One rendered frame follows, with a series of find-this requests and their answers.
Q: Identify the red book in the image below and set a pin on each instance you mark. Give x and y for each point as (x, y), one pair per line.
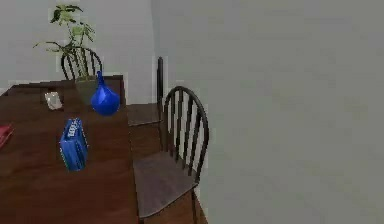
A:
(4, 133)

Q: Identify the green house plant in pot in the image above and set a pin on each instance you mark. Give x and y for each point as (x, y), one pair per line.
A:
(85, 87)

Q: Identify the blue vase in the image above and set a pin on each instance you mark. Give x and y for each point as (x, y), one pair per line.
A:
(105, 99)

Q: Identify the small white cup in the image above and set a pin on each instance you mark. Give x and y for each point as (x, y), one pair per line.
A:
(53, 100)

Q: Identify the dark spindle-back chair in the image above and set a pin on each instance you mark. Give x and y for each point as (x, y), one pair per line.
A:
(160, 180)
(143, 113)
(87, 58)

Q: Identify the blue box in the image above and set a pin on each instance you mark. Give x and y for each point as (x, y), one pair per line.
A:
(74, 146)

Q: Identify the dark brown wooden table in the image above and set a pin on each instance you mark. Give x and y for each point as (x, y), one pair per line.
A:
(40, 186)

